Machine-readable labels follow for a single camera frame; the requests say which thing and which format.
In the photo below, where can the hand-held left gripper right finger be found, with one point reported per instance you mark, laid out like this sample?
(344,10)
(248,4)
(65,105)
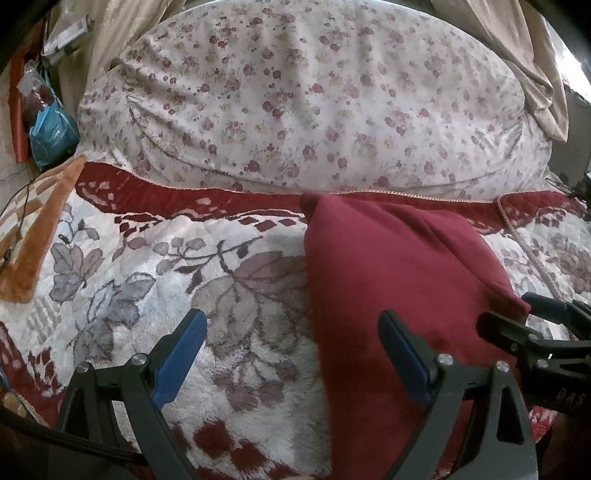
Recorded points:
(406,355)

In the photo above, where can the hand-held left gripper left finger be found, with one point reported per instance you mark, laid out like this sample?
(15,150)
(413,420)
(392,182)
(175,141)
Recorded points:
(180,360)

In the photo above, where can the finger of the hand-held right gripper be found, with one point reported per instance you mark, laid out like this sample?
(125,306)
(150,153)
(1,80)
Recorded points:
(547,308)
(503,325)

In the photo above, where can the dark red garment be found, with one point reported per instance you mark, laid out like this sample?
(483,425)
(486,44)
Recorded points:
(392,258)

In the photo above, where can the plush leaf print blanket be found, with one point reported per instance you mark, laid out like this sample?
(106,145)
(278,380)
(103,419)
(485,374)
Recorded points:
(138,258)

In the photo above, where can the orange patterned cloth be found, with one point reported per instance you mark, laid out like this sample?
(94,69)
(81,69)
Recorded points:
(46,221)

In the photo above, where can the beige curtain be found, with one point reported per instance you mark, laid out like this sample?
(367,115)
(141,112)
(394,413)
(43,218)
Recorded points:
(115,27)
(540,69)

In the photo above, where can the blue plastic bag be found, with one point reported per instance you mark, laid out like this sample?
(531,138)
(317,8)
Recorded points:
(53,134)

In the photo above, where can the floral print pillow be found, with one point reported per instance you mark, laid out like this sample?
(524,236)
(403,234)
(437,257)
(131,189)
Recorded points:
(323,92)

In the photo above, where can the clear plastic bag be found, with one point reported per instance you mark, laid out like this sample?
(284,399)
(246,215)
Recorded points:
(34,85)

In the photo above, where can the white tube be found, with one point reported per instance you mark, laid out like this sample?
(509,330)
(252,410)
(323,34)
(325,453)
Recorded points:
(64,37)

